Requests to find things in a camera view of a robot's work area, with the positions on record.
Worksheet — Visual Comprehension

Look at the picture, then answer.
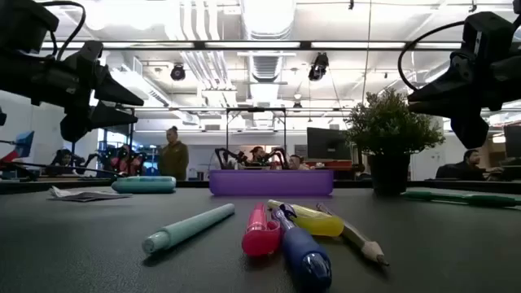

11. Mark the teal marker pen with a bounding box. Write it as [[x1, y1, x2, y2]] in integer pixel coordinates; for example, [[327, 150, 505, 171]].
[[141, 203, 236, 256]]

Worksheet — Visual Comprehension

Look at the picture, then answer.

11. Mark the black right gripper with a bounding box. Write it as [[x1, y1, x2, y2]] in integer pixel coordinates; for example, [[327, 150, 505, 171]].
[[407, 24, 521, 150]]

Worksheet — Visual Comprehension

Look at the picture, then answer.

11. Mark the wooden pencil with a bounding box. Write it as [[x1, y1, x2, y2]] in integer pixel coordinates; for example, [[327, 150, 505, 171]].
[[316, 202, 391, 268]]

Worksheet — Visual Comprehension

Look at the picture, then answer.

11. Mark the blue ballpoint pen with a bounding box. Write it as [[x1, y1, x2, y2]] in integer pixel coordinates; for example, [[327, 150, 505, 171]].
[[270, 203, 333, 292]]

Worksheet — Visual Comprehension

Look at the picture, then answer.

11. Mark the purple plastic pencil case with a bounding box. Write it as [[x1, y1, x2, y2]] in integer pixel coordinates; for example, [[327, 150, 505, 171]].
[[208, 169, 335, 197]]

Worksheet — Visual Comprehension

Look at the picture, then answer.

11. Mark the blue lit monitor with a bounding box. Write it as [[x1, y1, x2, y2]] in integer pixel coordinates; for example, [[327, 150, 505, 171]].
[[14, 130, 36, 159]]

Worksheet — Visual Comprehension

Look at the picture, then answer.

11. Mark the pink highlighter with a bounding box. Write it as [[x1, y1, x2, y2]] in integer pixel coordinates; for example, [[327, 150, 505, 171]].
[[241, 202, 282, 258]]

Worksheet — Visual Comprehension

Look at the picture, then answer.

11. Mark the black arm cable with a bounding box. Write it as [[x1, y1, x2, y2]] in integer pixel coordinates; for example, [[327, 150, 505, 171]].
[[39, 0, 88, 62], [397, 20, 466, 92]]

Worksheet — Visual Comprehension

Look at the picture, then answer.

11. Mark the yellow highlighter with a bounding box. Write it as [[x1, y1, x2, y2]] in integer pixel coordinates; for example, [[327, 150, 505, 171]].
[[267, 199, 345, 238]]

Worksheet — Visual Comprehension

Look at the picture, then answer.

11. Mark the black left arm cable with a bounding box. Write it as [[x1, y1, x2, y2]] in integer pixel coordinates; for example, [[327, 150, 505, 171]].
[[39, 0, 88, 62]]

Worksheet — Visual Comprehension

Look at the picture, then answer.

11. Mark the green potted plant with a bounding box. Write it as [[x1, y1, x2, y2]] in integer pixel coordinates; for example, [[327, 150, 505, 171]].
[[344, 88, 447, 196]]

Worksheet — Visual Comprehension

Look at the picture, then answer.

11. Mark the black background rig frame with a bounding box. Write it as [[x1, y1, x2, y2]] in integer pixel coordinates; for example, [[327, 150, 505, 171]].
[[71, 105, 135, 177], [225, 107, 287, 158]]

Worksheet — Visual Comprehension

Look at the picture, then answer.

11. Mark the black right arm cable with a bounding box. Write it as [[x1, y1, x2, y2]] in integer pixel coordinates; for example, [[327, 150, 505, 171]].
[[397, 20, 466, 92]]

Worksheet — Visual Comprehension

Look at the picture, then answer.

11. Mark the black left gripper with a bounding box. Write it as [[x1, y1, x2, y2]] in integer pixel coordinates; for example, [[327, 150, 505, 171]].
[[0, 40, 145, 144]]

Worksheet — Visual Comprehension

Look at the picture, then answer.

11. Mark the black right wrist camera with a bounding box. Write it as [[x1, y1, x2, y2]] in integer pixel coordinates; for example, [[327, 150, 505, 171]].
[[462, 11, 516, 56]]

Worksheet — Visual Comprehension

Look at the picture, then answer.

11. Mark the black ceiling spot lamp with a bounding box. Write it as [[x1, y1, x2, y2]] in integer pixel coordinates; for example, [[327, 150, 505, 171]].
[[308, 52, 330, 81], [169, 63, 187, 81]]

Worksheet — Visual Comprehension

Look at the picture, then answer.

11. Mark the person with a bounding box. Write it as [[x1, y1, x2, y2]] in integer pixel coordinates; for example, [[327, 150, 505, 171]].
[[248, 145, 269, 166], [109, 144, 142, 177], [50, 148, 82, 177], [157, 125, 190, 181], [435, 149, 504, 181], [287, 154, 305, 171]]

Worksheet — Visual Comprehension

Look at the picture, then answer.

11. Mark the green pen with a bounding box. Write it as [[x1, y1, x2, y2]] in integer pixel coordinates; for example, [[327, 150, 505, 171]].
[[401, 190, 521, 208]]

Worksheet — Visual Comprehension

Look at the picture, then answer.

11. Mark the black computer monitor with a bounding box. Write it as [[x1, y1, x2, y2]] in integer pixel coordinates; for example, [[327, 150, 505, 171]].
[[503, 124, 521, 160], [306, 127, 353, 161]]

